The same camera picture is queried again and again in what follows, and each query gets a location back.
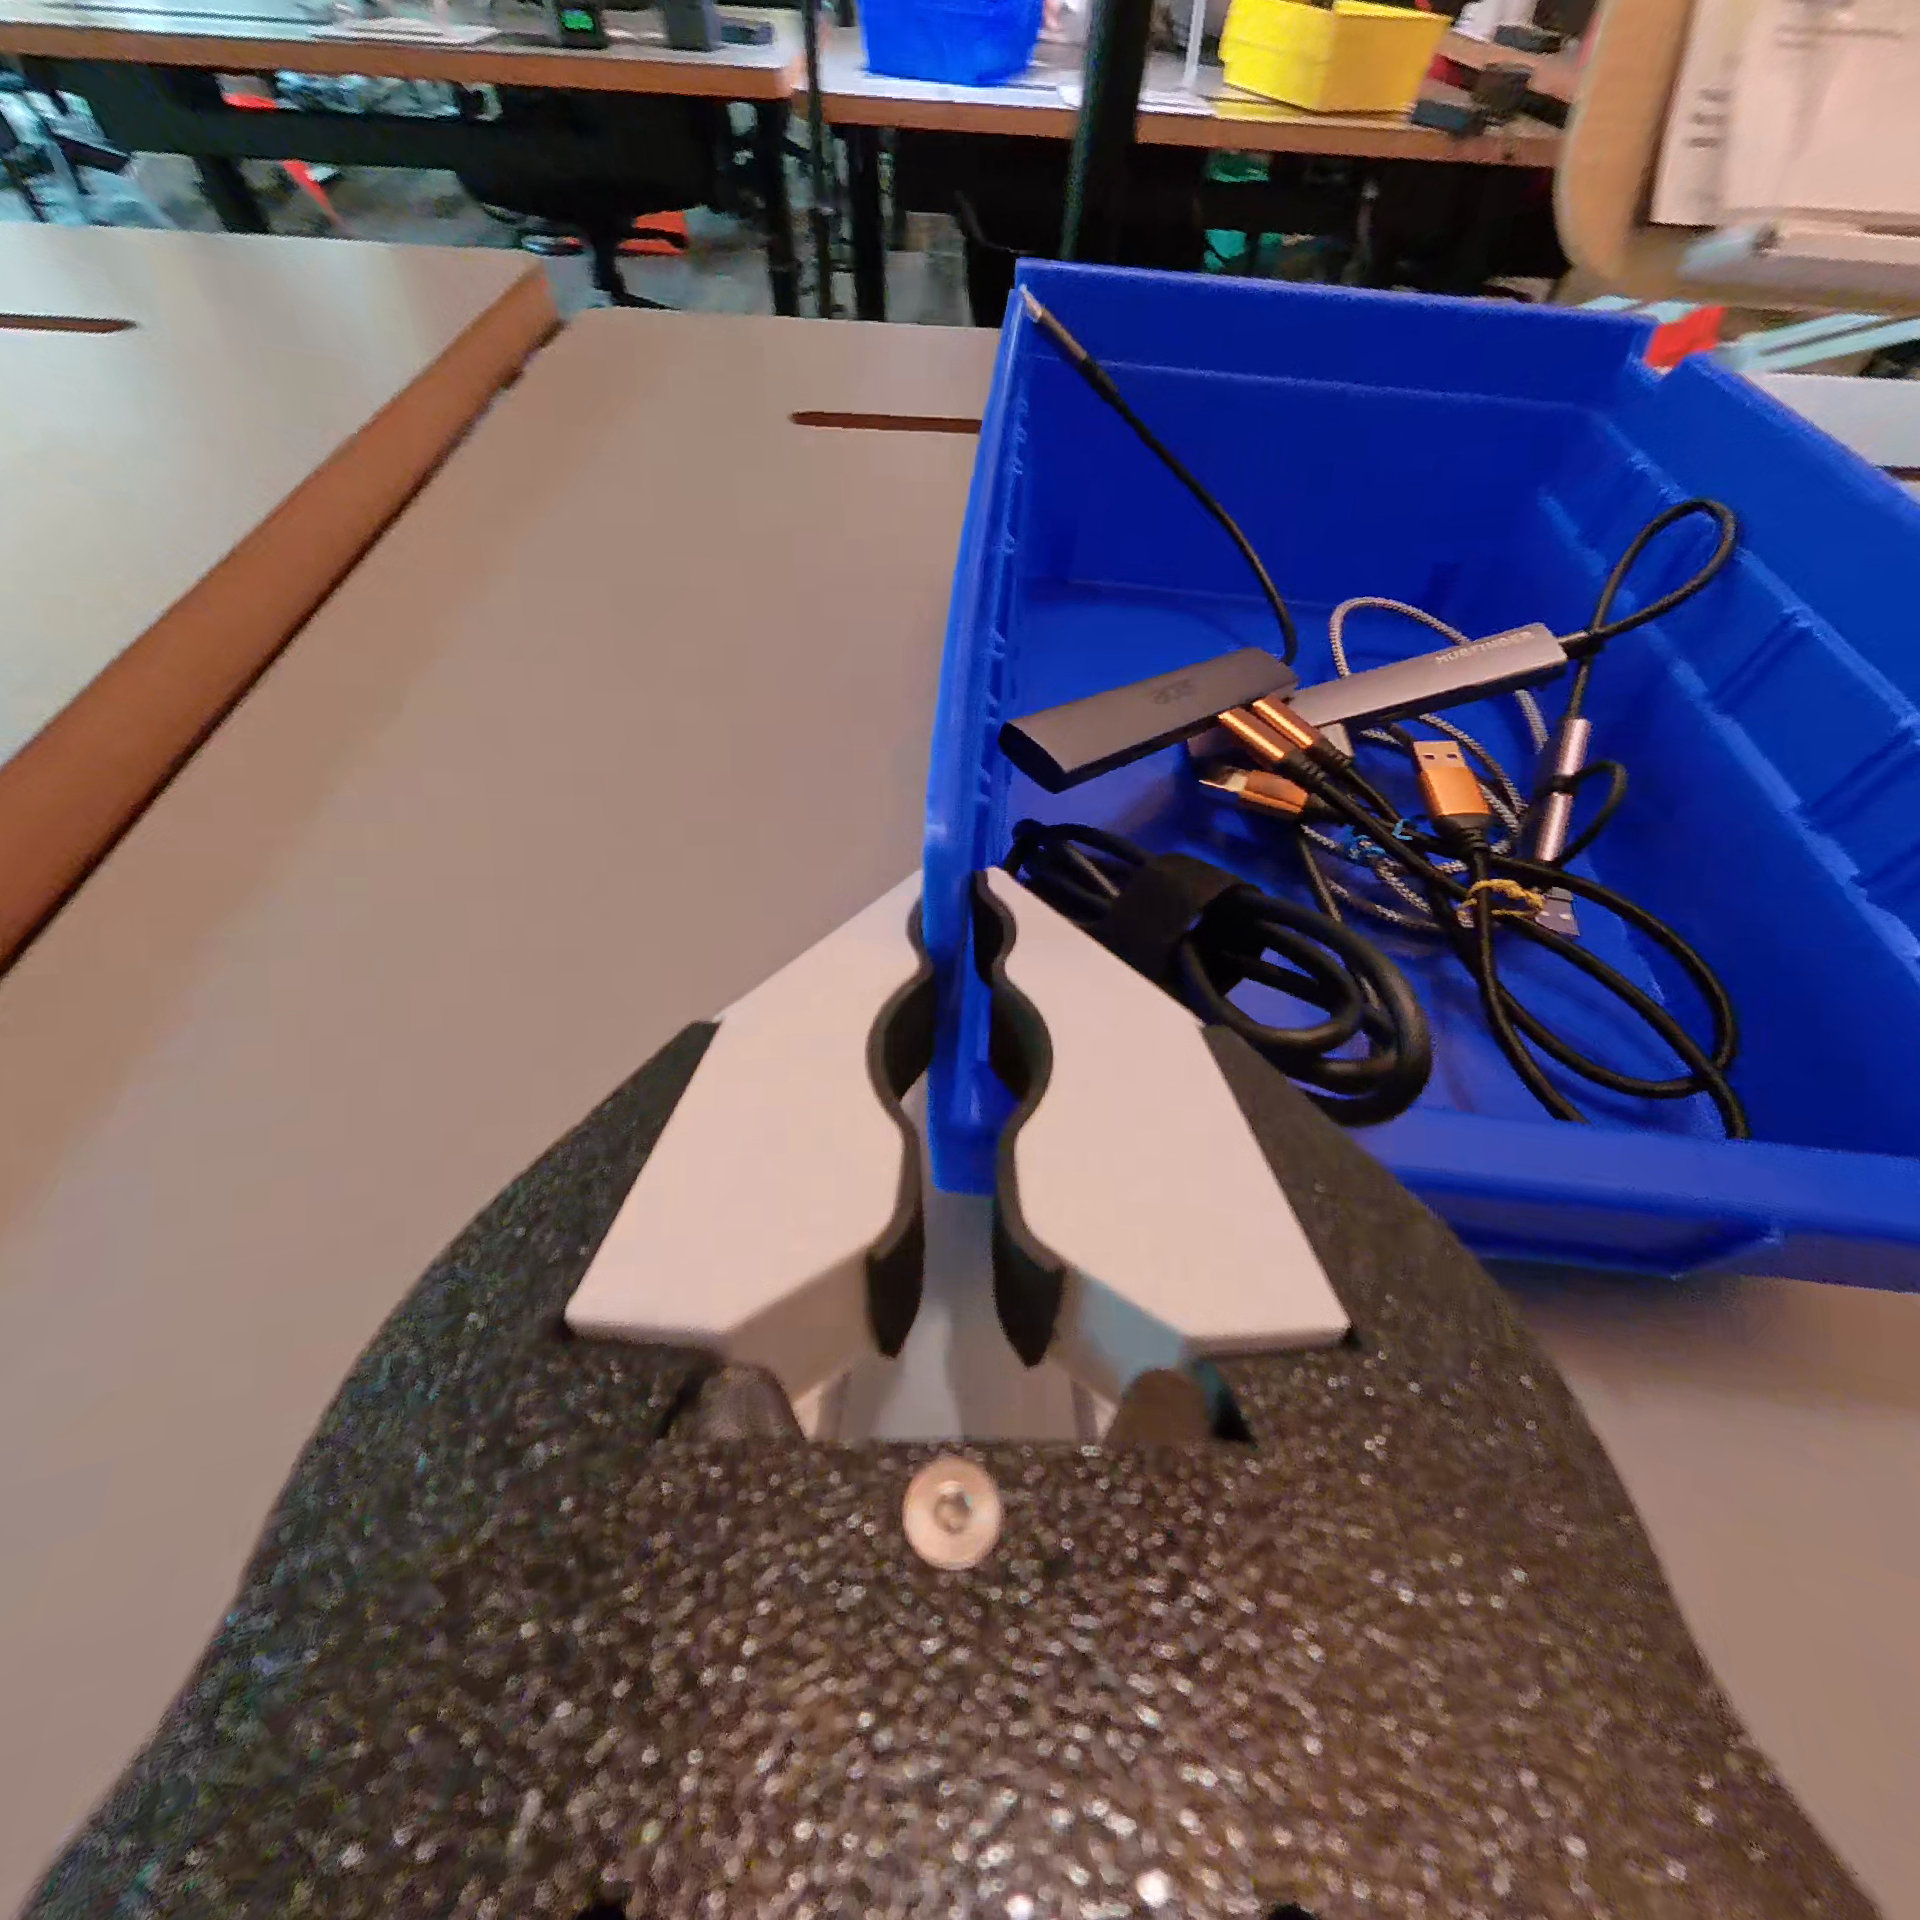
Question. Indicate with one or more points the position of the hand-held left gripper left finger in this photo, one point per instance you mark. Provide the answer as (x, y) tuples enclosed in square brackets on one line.
[(750, 1171)]

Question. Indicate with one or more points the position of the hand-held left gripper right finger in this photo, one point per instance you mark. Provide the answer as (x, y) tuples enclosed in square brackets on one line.
[(1170, 1185)]

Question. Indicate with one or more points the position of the dark grey usb hub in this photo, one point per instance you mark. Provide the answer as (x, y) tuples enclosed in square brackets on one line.
[(1141, 721)]

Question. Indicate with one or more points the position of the silver usb hub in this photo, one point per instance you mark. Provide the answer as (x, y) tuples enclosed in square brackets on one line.
[(1425, 675)]

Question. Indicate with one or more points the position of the blue plastic bin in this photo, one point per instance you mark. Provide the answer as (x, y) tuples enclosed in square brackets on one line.
[(1141, 495)]

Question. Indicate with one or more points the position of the black pole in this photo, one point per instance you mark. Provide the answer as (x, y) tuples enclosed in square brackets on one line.
[(1106, 134)]

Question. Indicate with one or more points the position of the wooden document stand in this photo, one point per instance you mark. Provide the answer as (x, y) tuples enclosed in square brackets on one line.
[(1598, 181)]

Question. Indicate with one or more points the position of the yellow bin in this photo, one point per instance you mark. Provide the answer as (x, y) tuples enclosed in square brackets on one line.
[(1320, 60)]

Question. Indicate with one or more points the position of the small blue bin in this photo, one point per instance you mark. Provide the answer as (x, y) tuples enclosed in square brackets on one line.
[(944, 39)]

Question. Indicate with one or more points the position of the white instruction sheet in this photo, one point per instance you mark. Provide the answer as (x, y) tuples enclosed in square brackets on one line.
[(1771, 120)]

